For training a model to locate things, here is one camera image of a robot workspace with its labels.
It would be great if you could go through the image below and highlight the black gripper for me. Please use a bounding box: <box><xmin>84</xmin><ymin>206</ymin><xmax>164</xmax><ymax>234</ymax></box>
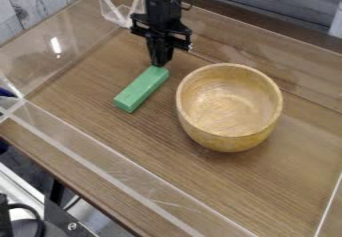
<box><xmin>130</xmin><ymin>0</ymin><xmax>192</xmax><ymax>66</ymax></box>

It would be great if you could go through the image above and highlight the green rectangular block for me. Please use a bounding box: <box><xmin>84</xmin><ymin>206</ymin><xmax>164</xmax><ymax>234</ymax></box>
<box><xmin>113</xmin><ymin>66</ymin><xmax>169</xmax><ymax>113</ymax></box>

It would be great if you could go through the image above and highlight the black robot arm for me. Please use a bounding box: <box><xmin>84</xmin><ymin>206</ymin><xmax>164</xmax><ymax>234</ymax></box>
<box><xmin>129</xmin><ymin>0</ymin><xmax>192</xmax><ymax>67</ymax></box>

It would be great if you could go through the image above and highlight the brown wooden bowl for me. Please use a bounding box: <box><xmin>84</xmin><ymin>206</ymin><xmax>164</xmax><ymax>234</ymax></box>
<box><xmin>174</xmin><ymin>63</ymin><xmax>283</xmax><ymax>153</ymax></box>

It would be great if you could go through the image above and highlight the blue object left edge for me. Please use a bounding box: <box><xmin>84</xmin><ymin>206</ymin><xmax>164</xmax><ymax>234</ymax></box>
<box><xmin>0</xmin><ymin>87</ymin><xmax>17</xmax><ymax>98</ymax></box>

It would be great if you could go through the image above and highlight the black table leg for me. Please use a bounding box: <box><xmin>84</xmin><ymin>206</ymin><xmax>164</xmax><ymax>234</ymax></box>
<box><xmin>49</xmin><ymin>180</ymin><xmax>65</xmax><ymax>206</ymax></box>

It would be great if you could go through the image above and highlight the clear acrylic enclosure wall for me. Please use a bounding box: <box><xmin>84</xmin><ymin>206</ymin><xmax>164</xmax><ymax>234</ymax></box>
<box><xmin>0</xmin><ymin>0</ymin><xmax>342</xmax><ymax>237</ymax></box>

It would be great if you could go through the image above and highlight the black metal bracket with screw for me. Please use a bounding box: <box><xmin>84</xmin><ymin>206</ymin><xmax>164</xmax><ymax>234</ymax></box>
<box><xmin>42</xmin><ymin>199</ymin><xmax>98</xmax><ymax>237</ymax></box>

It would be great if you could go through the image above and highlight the black cable bottom left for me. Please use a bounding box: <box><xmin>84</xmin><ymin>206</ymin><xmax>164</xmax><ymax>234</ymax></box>
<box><xmin>0</xmin><ymin>194</ymin><xmax>45</xmax><ymax>237</ymax></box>

